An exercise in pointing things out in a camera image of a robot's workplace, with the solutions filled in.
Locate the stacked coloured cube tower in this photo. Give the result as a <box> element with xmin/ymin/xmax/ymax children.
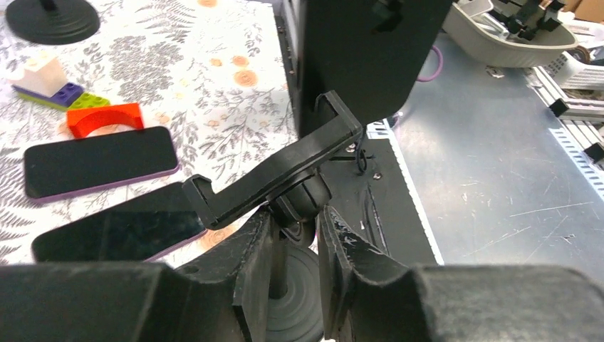
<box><xmin>7</xmin><ymin>51</ymin><xmax>110</xmax><ymax>111</ymax></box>

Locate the black phone purple case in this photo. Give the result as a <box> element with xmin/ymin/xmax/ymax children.
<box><xmin>24</xmin><ymin>126</ymin><xmax>179</xmax><ymax>202</ymax></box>

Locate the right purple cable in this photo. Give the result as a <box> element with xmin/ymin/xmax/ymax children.
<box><xmin>415</xmin><ymin>44</ymin><xmax>444</xmax><ymax>83</ymax></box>

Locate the red arch block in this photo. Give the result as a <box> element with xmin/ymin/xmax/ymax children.
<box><xmin>66</xmin><ymin>103</ymin><xmax>145</xmax><ymax>139</ymax></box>

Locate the black pole stand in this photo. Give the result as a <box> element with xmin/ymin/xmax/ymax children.
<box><xmin>4</xmin><ymin>0</ymin><xmax>100</xmax><ymax>46</ymax></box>

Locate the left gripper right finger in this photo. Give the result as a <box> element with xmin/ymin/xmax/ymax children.
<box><xmin>317</xmin><ymin>206</ymin><xmax>603</xmax><ymax>341</ymax></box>

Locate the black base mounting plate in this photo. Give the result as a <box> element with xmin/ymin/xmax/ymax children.
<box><xmin>274</xmin><ymin>0</ymin><xmax>444</xmax><ymax>266</ymax></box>

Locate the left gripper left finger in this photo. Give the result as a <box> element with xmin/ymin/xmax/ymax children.
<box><xmin>1</xmin><ymin>209</ymin><xmax>272</xmax><ymax>341</ymax></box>

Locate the grey tray with clamps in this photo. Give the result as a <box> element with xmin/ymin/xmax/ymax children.
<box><xmin>442</xmin><ymin>1</ymin><xmax>579</xmax><ymax>68</ymax></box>

